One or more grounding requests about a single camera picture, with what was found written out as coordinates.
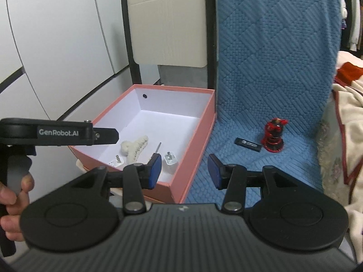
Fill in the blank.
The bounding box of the black usb stick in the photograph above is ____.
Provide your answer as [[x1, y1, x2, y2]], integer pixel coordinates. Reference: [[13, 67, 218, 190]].
[[235, 137, 262, 151]]

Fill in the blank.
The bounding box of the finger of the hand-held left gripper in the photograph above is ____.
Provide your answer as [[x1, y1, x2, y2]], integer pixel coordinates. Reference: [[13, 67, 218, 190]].
[[93, 127, 120, 146]]

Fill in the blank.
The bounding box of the white fluffy hair claw clip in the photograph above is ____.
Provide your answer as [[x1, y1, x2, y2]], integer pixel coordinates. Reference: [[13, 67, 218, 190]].
[[120, 135, 149, 164]]

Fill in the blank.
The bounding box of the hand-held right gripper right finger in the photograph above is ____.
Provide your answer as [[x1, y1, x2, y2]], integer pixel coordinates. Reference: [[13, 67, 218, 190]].
[[208, 154, 298, 214]]

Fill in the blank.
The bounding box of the blue quilted chair cover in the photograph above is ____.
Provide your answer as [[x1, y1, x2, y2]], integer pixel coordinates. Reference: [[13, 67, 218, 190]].
[[181, 0, 342, 208]]

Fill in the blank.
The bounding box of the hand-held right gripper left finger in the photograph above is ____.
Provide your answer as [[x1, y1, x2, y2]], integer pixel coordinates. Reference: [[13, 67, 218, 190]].
[[71, 153, 163, 214]]

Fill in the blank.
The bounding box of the red toy figure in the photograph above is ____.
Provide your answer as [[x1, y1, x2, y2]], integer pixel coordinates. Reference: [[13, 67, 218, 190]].
[[261, 117, 289, 153]]

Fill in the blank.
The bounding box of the row of hanging clothes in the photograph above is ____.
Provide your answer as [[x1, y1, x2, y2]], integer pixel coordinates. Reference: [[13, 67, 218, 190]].
[[337, 0, 363, 53]]

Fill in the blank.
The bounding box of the pink cardboard box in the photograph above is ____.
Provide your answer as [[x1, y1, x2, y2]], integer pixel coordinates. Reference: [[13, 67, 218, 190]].
[[68, 84, 216, 204]]

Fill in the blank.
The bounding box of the large white charger plug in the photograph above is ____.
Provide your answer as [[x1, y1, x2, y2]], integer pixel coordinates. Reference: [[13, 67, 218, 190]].
[[164, 151, 178, 174]]

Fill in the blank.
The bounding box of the beige folding chair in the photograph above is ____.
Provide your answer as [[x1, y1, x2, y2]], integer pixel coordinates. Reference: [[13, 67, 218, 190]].
[[75, 0, 217, 174]]

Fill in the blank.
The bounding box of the person's left hand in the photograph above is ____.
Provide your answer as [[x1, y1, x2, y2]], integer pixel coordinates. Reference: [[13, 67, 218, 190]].
[[0, 174, 35, 242]]

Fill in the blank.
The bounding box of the small white charger plug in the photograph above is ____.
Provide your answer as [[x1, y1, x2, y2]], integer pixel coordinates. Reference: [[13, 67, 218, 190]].
[[110, 154, 125, 168]]

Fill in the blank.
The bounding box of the white wardrobe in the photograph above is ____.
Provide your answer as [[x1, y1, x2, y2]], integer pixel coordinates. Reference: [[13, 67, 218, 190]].
[[0, 0, 137, 159]]

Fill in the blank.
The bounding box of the cream red black blanket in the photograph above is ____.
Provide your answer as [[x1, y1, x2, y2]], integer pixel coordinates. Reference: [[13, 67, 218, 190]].
[[315, 51, 363, 233]]

